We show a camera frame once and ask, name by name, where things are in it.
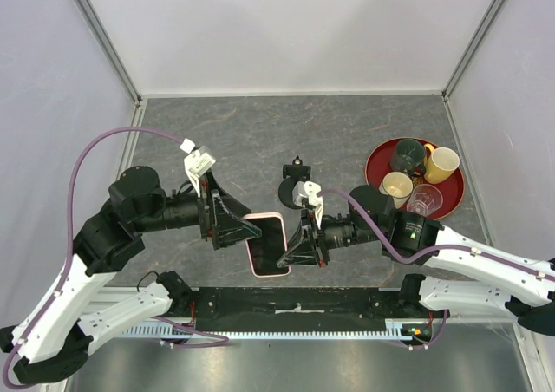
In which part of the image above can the yellow mug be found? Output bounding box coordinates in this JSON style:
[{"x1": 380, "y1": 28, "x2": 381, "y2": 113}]
[{"x1": 423, "y1": 143, "x2": 460, "y2": 184}]

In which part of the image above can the dark green mug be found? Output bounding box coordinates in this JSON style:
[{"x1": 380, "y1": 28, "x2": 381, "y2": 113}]
[{"x1": 389, "y1": 139, "x2": 426, "y2": 176}]

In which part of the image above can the round red tray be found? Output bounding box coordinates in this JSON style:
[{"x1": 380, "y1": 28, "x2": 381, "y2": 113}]
[{"x1": 364, "y1": 137, "x2": 465, "y2": 219}]

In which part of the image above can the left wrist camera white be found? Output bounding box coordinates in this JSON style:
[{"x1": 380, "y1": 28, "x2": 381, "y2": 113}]
[{"x1": 180, "y1": 139, "x2": 216, "y2": 196}]

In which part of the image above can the white cable duct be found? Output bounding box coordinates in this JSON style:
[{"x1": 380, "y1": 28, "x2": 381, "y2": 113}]
[{"x1": 118, "y1": 320, "x2": 412, "y2": 341}]

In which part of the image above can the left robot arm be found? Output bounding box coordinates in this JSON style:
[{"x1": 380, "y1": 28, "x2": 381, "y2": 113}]
[{"x1": 1, "y1": 166, "x2": 262, "y2": 390}]

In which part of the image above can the phone with pink case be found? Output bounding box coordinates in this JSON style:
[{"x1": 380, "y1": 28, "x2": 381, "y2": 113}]
[{"x1": 244, "y1": 212, "x2": 291, "y2": 278}]

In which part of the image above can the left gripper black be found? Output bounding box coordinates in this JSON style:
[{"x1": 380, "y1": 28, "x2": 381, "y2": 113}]
[{"x1": 138, "y1": 167, "x2": 264, "y2": 247}]

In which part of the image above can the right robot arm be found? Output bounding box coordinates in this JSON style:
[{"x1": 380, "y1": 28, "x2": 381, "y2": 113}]
[{"x1": 277, "y1": 179, "x2": 554, "y2": 336}]

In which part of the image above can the black phone stand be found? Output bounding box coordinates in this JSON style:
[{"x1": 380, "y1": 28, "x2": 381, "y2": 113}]
[{"x1": 277, "y1": 155, "x2": 311, "y2": 210}]

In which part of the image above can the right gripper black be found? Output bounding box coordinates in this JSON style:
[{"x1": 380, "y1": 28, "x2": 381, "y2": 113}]
[{"x1": 277, "y1": 207, "x2": 383, "y2": 267}]

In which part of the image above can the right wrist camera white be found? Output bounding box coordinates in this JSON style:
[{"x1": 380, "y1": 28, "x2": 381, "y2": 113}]
[{"x1": 292, "y1": 181, "x2": 323, "y2": 229}]

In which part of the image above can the clear drinking glass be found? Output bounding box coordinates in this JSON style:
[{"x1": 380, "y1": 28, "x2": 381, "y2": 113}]
[{"x1": 406, "y1": 184, "x2": 443, "y2": 217}]

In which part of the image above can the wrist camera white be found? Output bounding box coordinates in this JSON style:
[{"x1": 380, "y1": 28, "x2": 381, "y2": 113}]
[
  {"x1": 292, "y1": 181, "x2": 323, "y2": 229},
  {"x1": 180, "y1": 139, "x2": 216, "y2": 196}
]

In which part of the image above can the cream white cup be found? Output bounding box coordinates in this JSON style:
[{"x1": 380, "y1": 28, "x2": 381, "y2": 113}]
[{"x1": 379, "y1": 172, "x2": 414, "y2": 209}]

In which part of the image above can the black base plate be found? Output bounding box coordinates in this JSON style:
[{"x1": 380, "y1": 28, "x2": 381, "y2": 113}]
[{"x1": 174, "y1": 287, "x2": 443, "y2": 331}]

